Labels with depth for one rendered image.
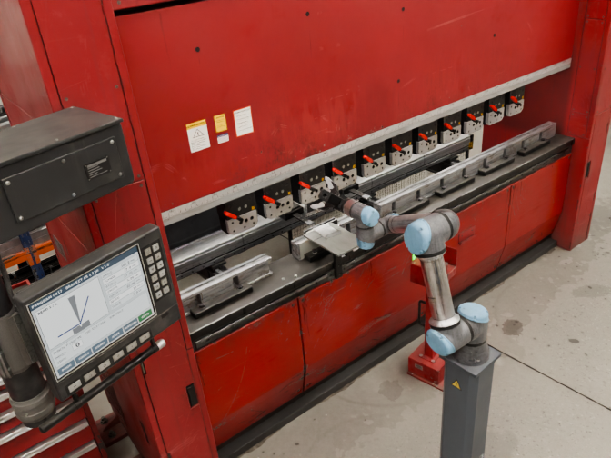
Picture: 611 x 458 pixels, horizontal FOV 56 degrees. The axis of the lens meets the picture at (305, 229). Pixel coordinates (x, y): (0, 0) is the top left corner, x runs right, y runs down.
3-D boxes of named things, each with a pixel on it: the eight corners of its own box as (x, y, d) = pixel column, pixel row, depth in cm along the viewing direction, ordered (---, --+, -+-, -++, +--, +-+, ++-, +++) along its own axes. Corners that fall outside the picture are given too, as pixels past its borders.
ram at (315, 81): (147, 233, 224) (94, 21, 184) (139, 226, 230) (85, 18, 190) (570, 67, 374) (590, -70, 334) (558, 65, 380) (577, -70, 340)
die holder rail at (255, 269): (180, 319, 250) (175, 302, 246) (174, 313, 255) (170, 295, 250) (273, 273, 275) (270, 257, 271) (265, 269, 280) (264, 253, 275)
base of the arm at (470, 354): (496, 353, 231) (498, 333, 226) (475, 372, 222) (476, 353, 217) (465, 335, 241) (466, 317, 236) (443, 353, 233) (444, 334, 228)
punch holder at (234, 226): (230, 236, 249) (225, 204, 241) (220, 230, 255) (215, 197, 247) (258, 224, 257) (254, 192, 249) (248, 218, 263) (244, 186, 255)
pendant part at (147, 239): (63, 403, 161) (21, 303, 144) (41, 386, 168) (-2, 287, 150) (183, 318, 191) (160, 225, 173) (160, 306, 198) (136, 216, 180)
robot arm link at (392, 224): (468, 200, 209) (387, 208, 252) (447, 210, 204) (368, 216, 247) (477, 230, 211) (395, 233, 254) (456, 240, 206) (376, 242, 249)
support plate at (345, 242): (338, 256, 262) (338, 254, 262) (304, 236, 281) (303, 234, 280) (366, 243, 271) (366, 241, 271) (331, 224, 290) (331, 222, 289)
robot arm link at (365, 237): (385, 243, 244) (384, 221, 239) (364, 253, 239) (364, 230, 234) (372, 236, 250) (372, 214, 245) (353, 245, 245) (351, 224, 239)
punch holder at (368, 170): (364, 179, 289) (363, 149, 281) (353, 174, 295) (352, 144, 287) (385, 170, 297) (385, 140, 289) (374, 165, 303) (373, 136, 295)
